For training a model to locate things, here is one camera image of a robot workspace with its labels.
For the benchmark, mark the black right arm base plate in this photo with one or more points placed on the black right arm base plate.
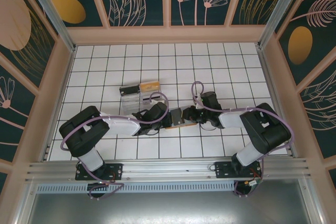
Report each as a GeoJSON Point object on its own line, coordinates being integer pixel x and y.
{"type": "Point", "coordinates": [223, 171]}

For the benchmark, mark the gold VIP card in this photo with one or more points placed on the gold VIP card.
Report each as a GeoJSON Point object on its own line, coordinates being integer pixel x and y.
{"type": "Point", "coordinates": [149, 86]}

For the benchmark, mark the aluminium front rail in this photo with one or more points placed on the aluminium front rail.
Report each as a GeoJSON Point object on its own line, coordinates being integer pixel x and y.
{"type": "Point", "coordinates": [168, 167]}

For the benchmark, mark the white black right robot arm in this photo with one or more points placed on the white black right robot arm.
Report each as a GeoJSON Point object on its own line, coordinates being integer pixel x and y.
{"type": "Point", "coordinates": [231, 120]}

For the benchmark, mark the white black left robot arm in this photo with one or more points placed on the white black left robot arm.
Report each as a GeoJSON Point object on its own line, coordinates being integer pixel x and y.
{"type": "Point", "coordinates": [120, 127]}

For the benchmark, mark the aluminium side rail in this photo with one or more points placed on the aluminium side rail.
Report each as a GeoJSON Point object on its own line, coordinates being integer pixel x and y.
{"type": "Point", "coordinates": [268, 77]}
{"type": "Point", "coordinates": [66, 77]}

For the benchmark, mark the clear acrylic card organizer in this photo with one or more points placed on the clear acrylic card organizer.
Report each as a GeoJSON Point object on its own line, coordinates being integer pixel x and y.
{"type": "Point", "coordinates": [130, 103]}

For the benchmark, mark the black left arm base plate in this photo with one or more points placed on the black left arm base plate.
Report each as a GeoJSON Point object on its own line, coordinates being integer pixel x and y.
{"type": "Point", "coordinates": [116, 171]}

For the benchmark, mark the aluminium corner post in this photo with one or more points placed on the aluminium corner post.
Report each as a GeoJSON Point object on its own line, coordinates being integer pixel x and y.
{"type": "Point", "coordinates": [50, 11]}
{"type": "Point", "coordinates": [284, 9]}

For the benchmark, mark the grey metal panel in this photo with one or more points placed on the grey metal panel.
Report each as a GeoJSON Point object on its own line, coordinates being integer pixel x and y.
{"type": "Point", "coordinates": [168, 208]}

